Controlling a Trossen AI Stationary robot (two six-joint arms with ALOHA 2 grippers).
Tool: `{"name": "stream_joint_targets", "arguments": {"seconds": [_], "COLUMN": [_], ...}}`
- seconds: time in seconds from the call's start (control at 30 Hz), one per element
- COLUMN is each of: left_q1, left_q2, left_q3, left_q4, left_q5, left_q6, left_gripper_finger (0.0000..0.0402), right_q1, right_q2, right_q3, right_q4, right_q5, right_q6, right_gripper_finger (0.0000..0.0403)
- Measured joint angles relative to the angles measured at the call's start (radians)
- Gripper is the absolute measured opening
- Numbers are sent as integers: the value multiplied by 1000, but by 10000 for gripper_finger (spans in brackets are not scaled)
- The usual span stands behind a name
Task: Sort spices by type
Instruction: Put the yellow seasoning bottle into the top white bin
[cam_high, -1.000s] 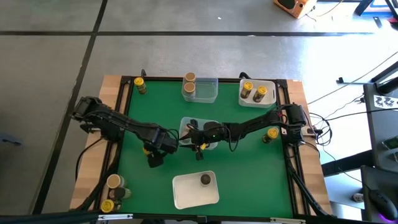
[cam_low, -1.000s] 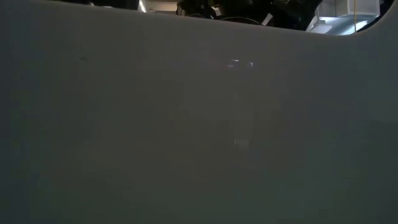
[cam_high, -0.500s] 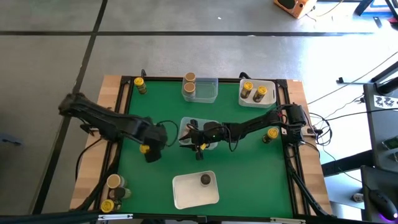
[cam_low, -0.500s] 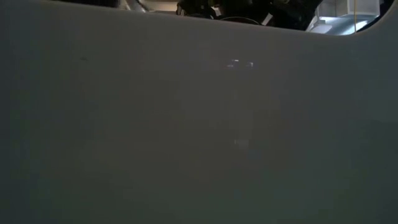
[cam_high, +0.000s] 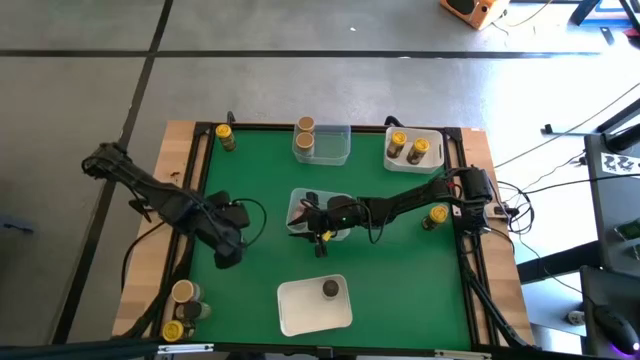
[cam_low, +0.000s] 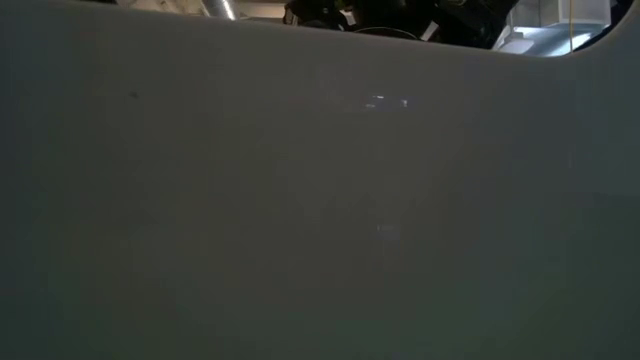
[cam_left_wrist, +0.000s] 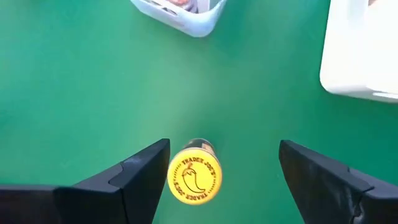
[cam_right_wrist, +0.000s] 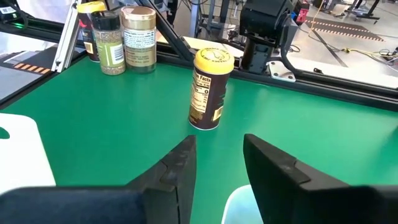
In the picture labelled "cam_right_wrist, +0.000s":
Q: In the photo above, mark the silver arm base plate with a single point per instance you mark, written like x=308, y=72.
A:
x=281, y=74

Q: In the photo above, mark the yellow-lid dark spice can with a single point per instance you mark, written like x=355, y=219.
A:
x=208, y=99

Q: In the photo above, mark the green table mat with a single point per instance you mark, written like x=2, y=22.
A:
x=93, y=124

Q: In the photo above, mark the white plastic bin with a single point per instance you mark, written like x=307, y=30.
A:
x=25, y=155

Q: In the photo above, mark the grey metal table legs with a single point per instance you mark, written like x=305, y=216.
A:
x=194, y=15

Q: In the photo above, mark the yellow-lid can red chili print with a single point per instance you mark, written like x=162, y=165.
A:
x=88, y=37

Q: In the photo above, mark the tan-lid spice jar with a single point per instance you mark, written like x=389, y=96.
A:
x=140, y=40

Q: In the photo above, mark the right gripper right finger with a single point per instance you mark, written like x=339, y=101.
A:
x=295, y=199

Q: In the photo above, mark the silver aluminium extrusion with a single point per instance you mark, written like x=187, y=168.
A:
x=66, y=40

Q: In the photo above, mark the red black device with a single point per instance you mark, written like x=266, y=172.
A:
x=302, y=15

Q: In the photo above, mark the translucent plastic bin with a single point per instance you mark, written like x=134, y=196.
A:
x=239, y=208

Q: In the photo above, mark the black diagonal strut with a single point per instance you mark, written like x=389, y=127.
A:
x=169, y=32

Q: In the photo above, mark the black-lid green-label herb jar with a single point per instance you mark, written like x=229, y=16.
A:
x=109, y=46

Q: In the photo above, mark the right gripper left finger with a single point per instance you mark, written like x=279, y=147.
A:
x=171, y=193

